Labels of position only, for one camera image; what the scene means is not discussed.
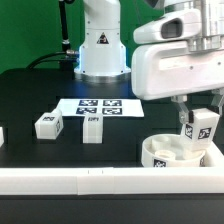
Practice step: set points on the white round stool seat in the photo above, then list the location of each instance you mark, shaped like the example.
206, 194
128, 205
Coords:
167, 150

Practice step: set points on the white U-shaped fence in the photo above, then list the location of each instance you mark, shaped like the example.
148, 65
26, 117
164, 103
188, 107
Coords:
208, 178

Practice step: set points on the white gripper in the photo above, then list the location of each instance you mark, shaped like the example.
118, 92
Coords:
171, 70

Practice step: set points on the white marker sheet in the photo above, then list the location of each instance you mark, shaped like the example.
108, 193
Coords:
107, 107

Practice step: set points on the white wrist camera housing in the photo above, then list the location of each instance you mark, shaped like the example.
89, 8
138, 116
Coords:
177, 25

